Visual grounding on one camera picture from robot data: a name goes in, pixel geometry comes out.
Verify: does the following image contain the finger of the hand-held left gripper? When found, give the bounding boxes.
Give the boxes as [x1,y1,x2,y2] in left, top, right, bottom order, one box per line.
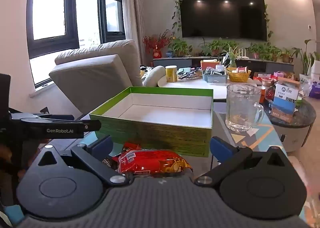
[20,114,102,132]

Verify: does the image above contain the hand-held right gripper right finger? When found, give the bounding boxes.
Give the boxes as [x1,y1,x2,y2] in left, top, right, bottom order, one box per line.
[194,136,290,187]

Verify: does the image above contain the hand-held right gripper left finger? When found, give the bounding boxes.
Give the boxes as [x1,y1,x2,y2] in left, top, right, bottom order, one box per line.
[32,135,130,186]

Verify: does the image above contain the large red snack packet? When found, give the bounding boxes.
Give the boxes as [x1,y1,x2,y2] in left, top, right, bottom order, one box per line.
[110,142,193,175]

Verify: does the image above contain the green cardboard box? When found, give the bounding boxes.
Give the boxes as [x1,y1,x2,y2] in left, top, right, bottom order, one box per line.
[89,87,214,158]

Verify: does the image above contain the clear glass mug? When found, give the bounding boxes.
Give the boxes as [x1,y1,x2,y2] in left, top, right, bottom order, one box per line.
[226,84,265,132]

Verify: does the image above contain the beige fabric sofa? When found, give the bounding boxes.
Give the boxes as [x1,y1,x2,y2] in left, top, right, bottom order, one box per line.
[49,40,143,116]

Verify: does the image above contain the blue plastic basket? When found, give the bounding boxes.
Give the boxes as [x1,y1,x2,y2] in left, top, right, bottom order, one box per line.
[202,69,228,83]

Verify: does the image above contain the yellow woven basket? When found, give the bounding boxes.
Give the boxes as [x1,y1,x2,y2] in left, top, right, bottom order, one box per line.
[226,67,251,83]

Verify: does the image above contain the grey round side table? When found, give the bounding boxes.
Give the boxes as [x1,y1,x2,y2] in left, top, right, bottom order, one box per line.
[260,93,317,153]

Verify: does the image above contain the white plush pillow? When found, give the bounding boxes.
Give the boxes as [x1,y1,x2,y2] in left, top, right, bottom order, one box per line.
[142,66,166,87]

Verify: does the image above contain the white and blue carton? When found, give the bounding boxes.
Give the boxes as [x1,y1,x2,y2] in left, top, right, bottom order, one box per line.
[271,82,300,123]

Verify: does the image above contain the pile of dark stationery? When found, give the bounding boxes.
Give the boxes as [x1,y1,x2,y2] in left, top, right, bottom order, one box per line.
[178,68,202,80]

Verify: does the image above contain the orange tissue box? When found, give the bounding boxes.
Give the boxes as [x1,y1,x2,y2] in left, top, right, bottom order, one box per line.
[200,60,220,70]

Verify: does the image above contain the yellow canister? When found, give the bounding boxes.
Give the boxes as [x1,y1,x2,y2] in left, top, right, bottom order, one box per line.
[165,65,178,83]

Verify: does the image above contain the spider plant in vase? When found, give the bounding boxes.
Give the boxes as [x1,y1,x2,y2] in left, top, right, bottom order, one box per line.
[222,44,244,69]

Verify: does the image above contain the grey television cabinet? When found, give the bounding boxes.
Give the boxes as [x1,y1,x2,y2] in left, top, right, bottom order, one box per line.
[153,56,295,74]

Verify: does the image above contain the wide black framed window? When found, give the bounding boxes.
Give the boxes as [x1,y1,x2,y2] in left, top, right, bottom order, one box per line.
[26,0,80,91]

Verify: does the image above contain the red flower arrangement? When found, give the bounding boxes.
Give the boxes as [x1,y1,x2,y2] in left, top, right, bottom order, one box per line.
[142,31,173,60]

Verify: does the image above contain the green potted plant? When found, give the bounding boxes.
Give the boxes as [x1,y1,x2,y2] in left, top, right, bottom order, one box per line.
[170,38,193,57]
[201,39,238,56]
[246,42,283,61]

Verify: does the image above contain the narrow black framed window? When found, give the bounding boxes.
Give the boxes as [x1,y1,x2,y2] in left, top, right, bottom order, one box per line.
[97,0,126,44]

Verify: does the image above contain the purple bag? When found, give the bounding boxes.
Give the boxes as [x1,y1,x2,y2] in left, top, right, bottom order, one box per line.
[309,81,320,99]

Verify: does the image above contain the white sheer curtain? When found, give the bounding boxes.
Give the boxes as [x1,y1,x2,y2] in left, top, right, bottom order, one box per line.
[124,0,146,65]

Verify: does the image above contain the peace lily plant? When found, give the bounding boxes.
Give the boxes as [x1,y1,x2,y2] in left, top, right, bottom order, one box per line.
[292,39,320,76]

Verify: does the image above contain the green ivy vine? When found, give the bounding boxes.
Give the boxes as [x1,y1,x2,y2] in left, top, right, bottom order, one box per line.
[172,0,274,40]

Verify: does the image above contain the wall-mounted black television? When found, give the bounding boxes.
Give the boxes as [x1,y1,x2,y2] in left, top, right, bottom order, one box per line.
[178,0,267,39]

